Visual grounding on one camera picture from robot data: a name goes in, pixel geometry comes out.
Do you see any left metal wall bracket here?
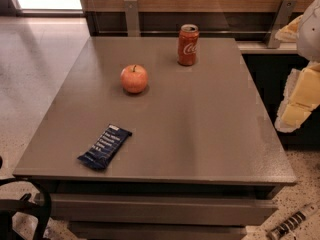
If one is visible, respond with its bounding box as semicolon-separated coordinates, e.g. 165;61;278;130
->
124;0;141;37

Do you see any grey cabinet with drawers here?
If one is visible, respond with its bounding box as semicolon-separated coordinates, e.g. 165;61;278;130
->
15;37;296;240

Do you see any blue rxbar blueberry wrapper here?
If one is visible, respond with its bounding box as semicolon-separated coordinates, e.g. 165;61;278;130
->
78;124;132;170

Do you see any right metal wall bracket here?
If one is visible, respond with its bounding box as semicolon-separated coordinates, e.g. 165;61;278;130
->
264;0;297;49

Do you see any metal wall bracket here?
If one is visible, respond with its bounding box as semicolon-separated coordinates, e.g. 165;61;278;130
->
264;0;297;49
124;0;141;37

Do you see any striped robot base part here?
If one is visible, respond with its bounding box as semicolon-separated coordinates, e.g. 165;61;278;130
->
267;203;319;240

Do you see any red coke can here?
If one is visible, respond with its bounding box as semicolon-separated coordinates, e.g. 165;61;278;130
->
178;24;199;66

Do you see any black chair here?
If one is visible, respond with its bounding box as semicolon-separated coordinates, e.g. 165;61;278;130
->
0;155;53;240

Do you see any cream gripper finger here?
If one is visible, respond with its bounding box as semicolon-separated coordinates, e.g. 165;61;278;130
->
274;62;320;133
275;15;302;43

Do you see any red apple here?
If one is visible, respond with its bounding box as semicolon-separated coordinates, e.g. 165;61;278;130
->
120;64;148;94

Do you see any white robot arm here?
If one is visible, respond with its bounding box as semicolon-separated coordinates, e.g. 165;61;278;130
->
274;0;320;133

